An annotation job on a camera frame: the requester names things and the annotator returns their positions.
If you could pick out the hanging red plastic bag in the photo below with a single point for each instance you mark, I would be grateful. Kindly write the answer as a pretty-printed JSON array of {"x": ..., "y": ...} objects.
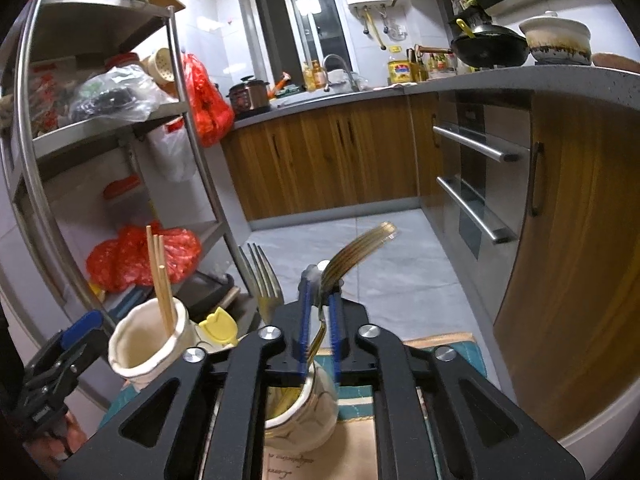
[{"x": 213, "y": 116}]

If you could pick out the white plastic bag hanging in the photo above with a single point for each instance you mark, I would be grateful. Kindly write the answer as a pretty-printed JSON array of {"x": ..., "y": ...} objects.
[{"x": 171, "y": 151}]

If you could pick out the rear white ceramic jar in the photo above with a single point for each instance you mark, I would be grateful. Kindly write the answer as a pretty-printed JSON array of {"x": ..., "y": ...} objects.
[{"x": 140, "y": 348}]

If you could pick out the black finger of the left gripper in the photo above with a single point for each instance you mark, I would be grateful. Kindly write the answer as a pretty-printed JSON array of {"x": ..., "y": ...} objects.
[{"x": 85, "y": 354}]

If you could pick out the front white ceramic jar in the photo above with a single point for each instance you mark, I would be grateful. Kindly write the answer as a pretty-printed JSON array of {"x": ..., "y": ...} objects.
[{"x": 310, "y": 420}]

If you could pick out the window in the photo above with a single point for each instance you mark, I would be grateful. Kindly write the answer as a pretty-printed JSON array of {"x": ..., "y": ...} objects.
[{"x": 293, "y": 35}]

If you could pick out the silver steel fork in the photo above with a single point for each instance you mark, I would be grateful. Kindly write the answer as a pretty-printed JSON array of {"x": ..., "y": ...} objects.
[{"x": 269, "y": 292}]

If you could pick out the person's left hand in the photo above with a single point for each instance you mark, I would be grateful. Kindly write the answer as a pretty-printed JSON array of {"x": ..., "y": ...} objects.
[{"x": 46, "y": 450}]

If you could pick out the silver flower spoon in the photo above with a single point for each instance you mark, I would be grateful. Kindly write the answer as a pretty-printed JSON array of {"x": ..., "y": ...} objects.
[{"x": 321, "y": 265}]

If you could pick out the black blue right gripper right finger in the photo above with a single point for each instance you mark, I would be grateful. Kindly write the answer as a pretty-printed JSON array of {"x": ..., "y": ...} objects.
[{"x": 435, "y": 415}]

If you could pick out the clear plastic bag on shelf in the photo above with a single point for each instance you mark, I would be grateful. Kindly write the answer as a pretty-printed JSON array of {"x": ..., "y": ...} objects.
[{"x": 123, "y": 92}]

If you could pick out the wooden base cabinets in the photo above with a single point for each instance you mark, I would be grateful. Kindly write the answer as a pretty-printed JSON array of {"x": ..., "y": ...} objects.
[{"x": 566, "y": 338}]

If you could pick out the gold fork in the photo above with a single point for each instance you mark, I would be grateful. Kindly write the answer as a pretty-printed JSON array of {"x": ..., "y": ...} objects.
[{"x": 339, "y": 265}]

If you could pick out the red bag on lower shelf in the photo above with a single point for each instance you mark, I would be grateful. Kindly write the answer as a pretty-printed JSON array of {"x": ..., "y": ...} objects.
[{"x": 124, "y": 261}]

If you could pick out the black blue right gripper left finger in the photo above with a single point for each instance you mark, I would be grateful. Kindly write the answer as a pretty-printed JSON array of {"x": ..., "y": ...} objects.
[{"x": 204, "y": 417}]

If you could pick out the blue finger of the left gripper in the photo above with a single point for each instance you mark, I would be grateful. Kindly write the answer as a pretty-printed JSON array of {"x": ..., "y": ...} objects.
[{"x": 90, "y": 321}]

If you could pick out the kitchen faucet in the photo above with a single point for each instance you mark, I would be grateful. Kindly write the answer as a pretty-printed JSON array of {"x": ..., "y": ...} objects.
[{"x": 338, "y": 75}]

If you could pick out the patterned quilted table mat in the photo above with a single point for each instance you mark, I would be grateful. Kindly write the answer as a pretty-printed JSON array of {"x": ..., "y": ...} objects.
[{"x": 350, "y": 453}]

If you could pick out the white ceramic jar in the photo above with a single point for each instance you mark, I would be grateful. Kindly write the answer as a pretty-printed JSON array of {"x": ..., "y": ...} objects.
[
  {"x": 310, "y": 420},
  {"x": 140, "y": 348}
]

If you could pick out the electric rice cooker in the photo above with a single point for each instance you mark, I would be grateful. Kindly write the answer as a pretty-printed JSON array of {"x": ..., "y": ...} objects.
[{"x": 250, "y": 97}]

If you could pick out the steel shelving rack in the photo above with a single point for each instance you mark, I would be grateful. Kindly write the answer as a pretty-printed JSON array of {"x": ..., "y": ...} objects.
[{"x": 45, "y": 282}]

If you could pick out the black wok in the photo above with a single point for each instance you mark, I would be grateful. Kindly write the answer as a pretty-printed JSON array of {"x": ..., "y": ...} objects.
[{"x": 489, "y": 45}]

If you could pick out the yellow tulip pick in jar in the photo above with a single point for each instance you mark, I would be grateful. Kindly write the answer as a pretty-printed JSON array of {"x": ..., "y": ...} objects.
[{"x": 220, "y": 328}]

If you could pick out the yellow tin can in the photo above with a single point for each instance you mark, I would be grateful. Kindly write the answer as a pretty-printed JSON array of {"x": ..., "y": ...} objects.
[{"x": 399, "y": 71}]

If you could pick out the built-in steel oven drawers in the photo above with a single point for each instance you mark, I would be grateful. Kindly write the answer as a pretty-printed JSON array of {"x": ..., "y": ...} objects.
[{"x": 485, "y": 143}]

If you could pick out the white ceramic casserole pot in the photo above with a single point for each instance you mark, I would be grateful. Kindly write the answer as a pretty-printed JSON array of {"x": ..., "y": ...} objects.
[{"x": 554, "y": 40}]

